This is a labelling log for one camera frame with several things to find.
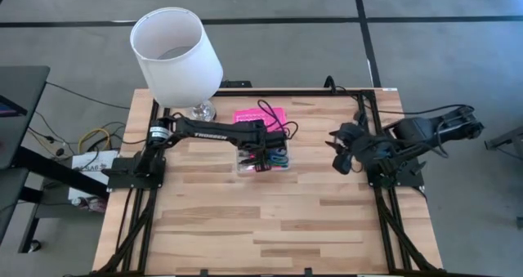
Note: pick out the white shade silver table lamp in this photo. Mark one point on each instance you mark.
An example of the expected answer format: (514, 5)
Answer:
(175, 56)

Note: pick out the black desk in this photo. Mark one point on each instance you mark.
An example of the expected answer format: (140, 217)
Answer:
(20, 89)

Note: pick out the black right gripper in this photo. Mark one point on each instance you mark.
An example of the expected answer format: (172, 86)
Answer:
(355, 142)

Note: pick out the grey metal stand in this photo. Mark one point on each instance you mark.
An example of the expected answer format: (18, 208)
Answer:
(506, 140)

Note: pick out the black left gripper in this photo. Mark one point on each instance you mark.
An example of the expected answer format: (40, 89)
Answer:
(267, 144)

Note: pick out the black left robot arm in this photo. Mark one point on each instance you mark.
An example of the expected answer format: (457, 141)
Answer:
(212, 135)

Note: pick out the dark tablet screen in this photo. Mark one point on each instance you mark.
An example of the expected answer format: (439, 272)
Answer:
(10, 107)

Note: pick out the white cardboard box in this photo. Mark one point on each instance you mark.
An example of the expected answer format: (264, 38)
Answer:
(88, 175)

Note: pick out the clear box with pink lid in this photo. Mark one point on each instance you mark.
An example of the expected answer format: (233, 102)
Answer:
(245, 115)

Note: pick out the black power strip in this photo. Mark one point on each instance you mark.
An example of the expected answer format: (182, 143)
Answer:
(236, 83)

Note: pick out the black desk caster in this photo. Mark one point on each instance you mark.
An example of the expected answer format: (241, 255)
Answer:
(34, 245)

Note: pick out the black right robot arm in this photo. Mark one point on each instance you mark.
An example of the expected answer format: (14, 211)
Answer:
(412, 130)

